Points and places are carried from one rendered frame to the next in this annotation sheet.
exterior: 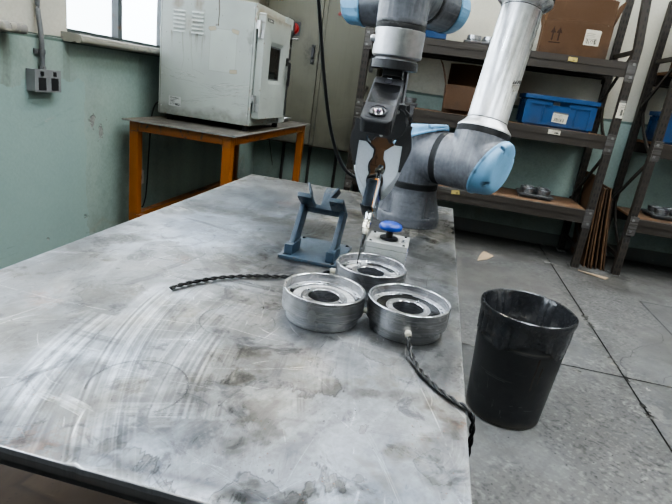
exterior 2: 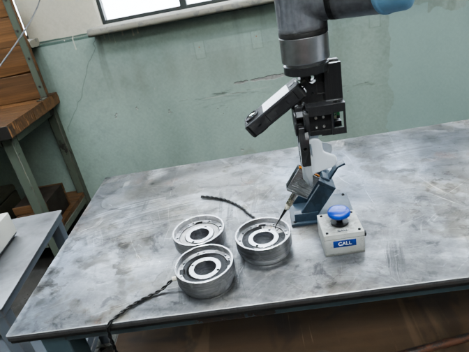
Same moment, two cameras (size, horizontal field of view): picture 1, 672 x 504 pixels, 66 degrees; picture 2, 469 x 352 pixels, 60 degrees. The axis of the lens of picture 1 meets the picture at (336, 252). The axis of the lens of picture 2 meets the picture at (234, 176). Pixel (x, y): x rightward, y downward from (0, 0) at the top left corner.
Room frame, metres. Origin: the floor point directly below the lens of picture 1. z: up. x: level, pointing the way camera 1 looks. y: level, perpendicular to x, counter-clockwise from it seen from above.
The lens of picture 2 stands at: (0.65, -0.68, 1.28)
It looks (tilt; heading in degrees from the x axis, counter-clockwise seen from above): 26 degrees down; 86
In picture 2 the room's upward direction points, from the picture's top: 11 degrees counter-clockwise
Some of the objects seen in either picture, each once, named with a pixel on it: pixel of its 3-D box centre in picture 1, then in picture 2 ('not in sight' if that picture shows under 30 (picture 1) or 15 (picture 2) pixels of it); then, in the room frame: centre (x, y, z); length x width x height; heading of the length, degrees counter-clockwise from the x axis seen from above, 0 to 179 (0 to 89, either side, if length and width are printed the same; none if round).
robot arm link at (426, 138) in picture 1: (421, 151); not in sight; (1.20, -0.16, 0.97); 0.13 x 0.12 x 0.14; 54
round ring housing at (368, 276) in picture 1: (369, 276); (264, 241); (0.72, -0.06, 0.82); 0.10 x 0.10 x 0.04
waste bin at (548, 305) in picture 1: (514, 359); not in sight; (1.73, -0.71, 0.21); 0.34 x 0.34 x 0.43
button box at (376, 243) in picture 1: (387, 249); (343, 231); (0.87, -0.09, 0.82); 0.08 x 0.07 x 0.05; 171
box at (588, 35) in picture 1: (574, 29); not in sight; (4.13, -1.49, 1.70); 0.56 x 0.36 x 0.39; 76
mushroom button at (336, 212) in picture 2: (389, 236); (339, 220); (0.86, -0.09, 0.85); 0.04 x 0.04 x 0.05
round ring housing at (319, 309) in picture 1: (323, 302); (200, 237); (0.61, 0.01, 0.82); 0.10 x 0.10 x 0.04
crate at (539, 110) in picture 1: (554, 112); not in sight; (4.15, -1.51, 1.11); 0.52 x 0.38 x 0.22; 81
